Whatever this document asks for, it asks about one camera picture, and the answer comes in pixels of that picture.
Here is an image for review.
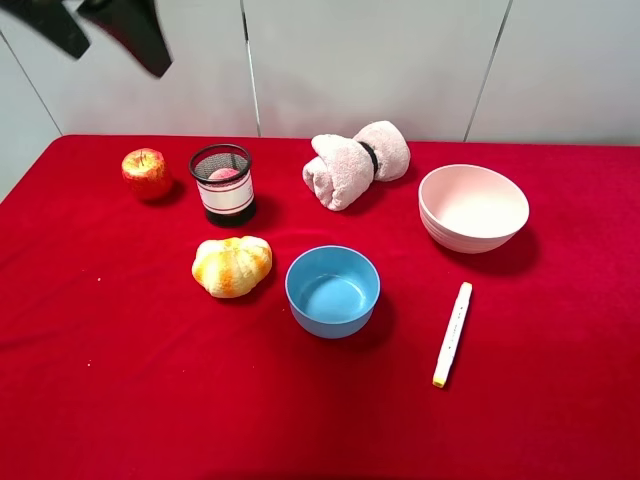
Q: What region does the red yellow apple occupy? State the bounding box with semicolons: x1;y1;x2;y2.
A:
121;148;174;201

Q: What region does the rolled pink towel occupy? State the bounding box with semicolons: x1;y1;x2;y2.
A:
302;120;411;211

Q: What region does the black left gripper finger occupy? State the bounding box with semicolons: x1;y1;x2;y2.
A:
76;0;173;78

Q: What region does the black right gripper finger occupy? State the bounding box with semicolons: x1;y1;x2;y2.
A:
1;0;90;59

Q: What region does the pink red peach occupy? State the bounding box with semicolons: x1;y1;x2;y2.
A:
208;167;239;182

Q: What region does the pink bowl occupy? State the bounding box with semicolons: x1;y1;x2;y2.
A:
418;164;530;254

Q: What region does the black mesh pen cup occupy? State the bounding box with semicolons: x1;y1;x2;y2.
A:
189;144;257;227

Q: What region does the orange white bread bun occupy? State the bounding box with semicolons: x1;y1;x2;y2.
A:
191;236;273;299

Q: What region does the blue bowl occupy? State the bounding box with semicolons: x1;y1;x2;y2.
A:
284;245;381;339

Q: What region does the black band on towel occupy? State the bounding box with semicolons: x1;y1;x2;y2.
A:
359;141;379;175

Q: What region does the white yellow marker pen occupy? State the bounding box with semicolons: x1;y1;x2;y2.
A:
432;282;473;388

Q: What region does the red tablecloth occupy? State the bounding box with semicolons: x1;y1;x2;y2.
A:
1;136;639;479

